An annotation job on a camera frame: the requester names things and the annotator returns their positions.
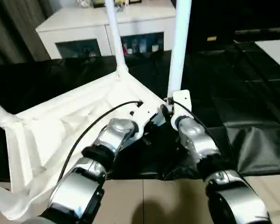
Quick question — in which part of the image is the white plastic table top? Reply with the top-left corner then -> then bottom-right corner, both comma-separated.
0,70 -> 168,221

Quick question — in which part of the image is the black work mat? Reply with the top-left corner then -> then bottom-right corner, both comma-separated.
0,42 -> 280,182

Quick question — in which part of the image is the dark clutter on cabinet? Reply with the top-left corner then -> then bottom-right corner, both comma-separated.
114,0 -> 128,12

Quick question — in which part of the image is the white sideboard cabinet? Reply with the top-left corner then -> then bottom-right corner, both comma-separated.
35,6 -> 177,60

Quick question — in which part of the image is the dark long bar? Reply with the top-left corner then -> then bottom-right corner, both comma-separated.
234,28 -> 280,36

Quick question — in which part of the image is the grey curtain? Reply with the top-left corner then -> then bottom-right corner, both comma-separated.
0,0 -> 52,68

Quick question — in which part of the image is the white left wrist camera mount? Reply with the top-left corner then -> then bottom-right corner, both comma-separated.
128,100 -> 164,138

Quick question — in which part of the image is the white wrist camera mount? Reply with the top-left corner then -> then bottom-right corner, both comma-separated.
128,100 -> 164,138
170,90 -> 192,130

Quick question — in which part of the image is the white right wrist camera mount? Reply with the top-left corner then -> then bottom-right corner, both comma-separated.
170,90 -> 192,130

